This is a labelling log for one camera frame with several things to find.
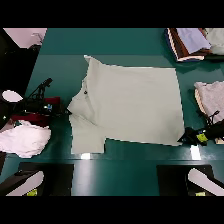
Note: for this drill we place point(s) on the pale pink folded garment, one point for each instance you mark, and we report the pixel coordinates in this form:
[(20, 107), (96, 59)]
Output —
[(213, 98)]

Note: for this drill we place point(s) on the off-white polo shirt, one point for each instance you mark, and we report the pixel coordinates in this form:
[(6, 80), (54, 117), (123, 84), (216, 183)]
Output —
[(133, 103)]

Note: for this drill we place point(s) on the lavender folded garment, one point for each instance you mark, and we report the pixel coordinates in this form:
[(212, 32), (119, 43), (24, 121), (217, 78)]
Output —
[(191, 39)]

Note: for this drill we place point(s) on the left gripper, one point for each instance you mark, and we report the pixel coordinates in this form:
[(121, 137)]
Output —
[(55, 108)]

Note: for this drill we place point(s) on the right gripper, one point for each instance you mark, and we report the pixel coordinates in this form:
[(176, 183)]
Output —
[(190, 136)]

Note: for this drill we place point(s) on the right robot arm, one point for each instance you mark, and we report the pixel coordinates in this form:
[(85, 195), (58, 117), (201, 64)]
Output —
[(216, 129)]

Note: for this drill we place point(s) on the white folded garment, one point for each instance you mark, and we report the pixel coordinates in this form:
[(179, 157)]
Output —
[(216, 40)]

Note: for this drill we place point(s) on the blue folded garment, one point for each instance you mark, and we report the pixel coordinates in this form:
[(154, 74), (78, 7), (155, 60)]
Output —
[(170, 46)]

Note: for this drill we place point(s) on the red garment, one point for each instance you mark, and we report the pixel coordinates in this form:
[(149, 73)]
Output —
[(53, 100)]

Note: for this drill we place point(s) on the tan folded garment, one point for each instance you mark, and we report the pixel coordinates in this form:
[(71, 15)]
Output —
[(197, 100)]

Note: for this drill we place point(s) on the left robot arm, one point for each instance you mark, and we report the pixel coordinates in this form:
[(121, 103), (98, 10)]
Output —
[(16, 71)]

